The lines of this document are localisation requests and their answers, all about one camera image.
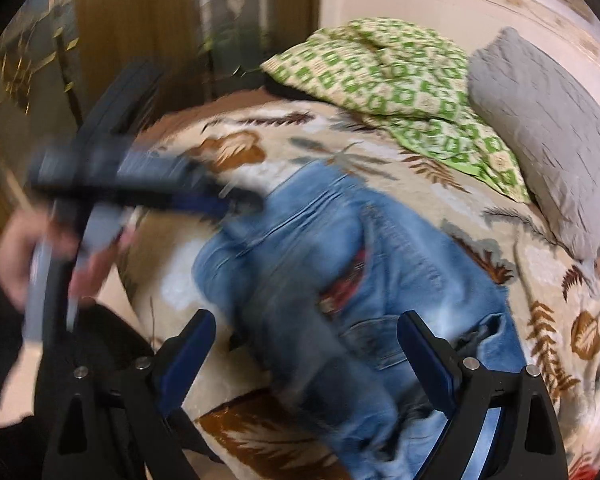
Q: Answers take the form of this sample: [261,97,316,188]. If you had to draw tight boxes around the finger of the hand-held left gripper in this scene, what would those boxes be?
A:
[130,159,267,222]

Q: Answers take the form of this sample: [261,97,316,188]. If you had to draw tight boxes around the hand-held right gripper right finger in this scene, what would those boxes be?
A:
[396,310,568,480]

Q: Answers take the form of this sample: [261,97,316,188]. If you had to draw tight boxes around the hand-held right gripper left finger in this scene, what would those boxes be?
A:
[42,309,217,480]

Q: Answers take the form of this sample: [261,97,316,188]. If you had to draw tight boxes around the blue denim pants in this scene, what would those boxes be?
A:
[192,160,528,480]

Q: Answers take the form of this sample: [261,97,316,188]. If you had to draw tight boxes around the person's left hand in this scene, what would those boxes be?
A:
[0,207,136,311]

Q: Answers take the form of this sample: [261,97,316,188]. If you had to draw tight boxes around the leaf printed blanket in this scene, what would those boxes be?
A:
[115,95,600,480]

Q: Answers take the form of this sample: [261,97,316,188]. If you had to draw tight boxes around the wooden wardrobe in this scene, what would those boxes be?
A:
[0,0,323,241]

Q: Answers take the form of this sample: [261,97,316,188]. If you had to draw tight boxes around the green patterned pillow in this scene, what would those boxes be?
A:
[260,17,531,205]

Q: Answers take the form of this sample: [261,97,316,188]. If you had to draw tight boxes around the grey quilted pillow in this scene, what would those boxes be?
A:
[466,26,600,261]

